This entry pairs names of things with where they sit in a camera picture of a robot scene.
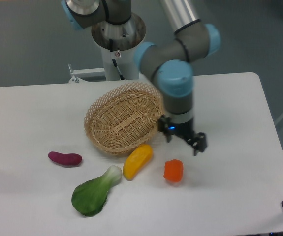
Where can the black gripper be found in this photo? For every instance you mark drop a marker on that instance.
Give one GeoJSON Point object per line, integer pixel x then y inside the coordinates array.
{"type": "Point", "coordinates": [185, 131]}

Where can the purple sweet potato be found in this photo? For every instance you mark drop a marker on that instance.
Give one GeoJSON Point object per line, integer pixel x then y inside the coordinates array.
{"type": "Point", "coordinates": [65, 159]}

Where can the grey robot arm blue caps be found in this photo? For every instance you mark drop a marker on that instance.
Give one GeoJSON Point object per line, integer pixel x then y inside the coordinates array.
{"type": "Point", "coordinates": [168, 68]}

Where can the orange persimmon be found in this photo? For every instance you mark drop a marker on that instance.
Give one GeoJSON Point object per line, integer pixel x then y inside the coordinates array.
{"type": "Point", "coordinates": [173, 170]}

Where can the yellow mango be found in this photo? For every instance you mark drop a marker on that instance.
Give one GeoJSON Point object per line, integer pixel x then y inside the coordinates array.
{"type": "Point", "coordinates": [137, 160]}

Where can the woven wicker basket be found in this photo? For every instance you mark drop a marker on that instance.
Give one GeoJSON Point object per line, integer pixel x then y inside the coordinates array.
{"type": "Point", "coordinates": [125, 117]}

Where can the green bok choy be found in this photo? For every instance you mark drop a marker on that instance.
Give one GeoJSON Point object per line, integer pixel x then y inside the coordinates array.
{"type": "Point", "coordinates": [89, 197]}

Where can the white metal base frame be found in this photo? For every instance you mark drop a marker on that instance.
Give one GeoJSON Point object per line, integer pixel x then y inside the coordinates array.
{"type": "Point", "coordinates": [87, 75]}

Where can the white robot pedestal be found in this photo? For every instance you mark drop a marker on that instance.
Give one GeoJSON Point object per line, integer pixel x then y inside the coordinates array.
{"type": "Point", "coordinates": [118, 44]}

